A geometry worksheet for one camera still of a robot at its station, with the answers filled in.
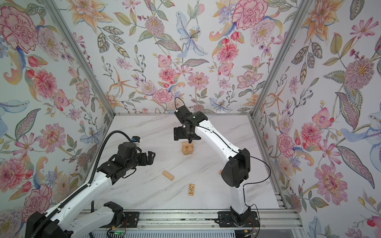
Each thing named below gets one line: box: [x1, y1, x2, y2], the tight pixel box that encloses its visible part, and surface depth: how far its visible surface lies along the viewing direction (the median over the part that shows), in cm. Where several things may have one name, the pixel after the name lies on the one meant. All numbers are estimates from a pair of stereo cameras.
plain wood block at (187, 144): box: [181, 141, 194, 147], surface depth 97 cm
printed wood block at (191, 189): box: [188, 183, 195, 196], surface depth 85 cm
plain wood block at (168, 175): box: [161, 170, 175, 181], surface depth 90 cm
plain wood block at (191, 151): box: [182, 149, 194, 155], surface depth 97 cm
